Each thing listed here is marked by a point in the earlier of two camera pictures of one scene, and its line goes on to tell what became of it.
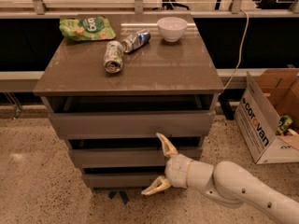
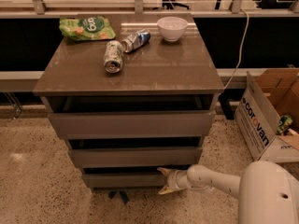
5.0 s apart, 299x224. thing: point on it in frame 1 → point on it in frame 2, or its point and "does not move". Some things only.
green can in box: (285, 122) does not move
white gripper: (176, 171) → (175, 179)
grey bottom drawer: (120, 180) does not move
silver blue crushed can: (135, 40) does not move
